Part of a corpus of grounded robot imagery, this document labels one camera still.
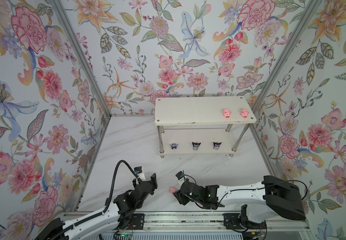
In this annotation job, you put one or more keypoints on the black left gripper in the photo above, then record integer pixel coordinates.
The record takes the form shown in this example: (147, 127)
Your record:
(148, 187)

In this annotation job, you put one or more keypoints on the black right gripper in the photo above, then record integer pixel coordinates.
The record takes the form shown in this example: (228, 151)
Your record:
(186, 192)

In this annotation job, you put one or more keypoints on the pink pig toy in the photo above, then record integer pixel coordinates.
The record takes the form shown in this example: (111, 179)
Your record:
(226, 113)
(172, 190)
(244, 113)

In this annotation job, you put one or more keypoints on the black purple figurine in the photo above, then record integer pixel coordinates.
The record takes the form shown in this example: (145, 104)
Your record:
(216, 145)
(174, 146)
(195, 146)

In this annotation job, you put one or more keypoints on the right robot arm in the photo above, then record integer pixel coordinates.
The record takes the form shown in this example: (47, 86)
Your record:
(260, 201)

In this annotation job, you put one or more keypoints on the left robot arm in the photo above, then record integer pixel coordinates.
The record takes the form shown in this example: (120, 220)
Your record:
(115, 215)

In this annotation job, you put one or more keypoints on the white two-tier shelf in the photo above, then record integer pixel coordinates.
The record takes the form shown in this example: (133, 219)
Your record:
(200, 119)

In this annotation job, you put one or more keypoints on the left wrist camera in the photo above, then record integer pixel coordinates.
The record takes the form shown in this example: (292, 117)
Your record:
(140, 173)

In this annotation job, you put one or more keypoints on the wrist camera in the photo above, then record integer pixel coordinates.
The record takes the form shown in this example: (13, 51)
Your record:
(180, 176)
(140, 173)

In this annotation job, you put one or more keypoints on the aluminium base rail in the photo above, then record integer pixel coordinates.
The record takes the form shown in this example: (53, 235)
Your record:
(207, 221)

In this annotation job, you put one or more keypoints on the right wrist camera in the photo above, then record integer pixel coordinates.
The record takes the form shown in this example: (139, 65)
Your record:
(180, 176)

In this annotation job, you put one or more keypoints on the aluminium corner post left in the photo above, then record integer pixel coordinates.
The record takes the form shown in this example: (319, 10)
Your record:
(71, 35)

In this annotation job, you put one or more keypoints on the aluminium corner post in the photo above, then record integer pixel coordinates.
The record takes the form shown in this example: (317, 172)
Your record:
(71, 35)
(285, 54)

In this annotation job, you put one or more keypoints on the aluminium corner post right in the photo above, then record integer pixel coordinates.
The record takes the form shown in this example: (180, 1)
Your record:
(285, 54)

